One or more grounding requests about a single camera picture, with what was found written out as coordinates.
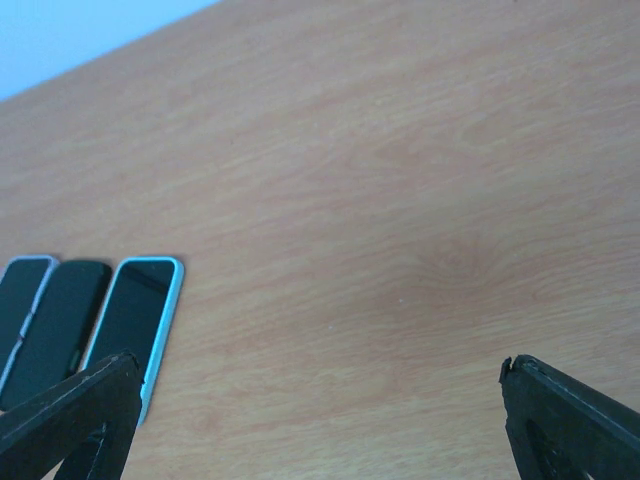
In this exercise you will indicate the light blue phone case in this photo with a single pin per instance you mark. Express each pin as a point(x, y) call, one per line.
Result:
point(167, 325)

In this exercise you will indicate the lavender phone case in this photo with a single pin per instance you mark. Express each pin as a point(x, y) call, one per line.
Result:
point(54, 263)

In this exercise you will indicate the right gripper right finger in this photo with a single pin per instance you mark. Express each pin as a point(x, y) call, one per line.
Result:
point(560, 428)

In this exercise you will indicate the black phone pink edge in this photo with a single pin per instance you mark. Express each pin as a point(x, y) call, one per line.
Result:
point(20, 283)

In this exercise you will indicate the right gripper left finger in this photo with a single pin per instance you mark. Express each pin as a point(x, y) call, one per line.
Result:
point(81, 428)

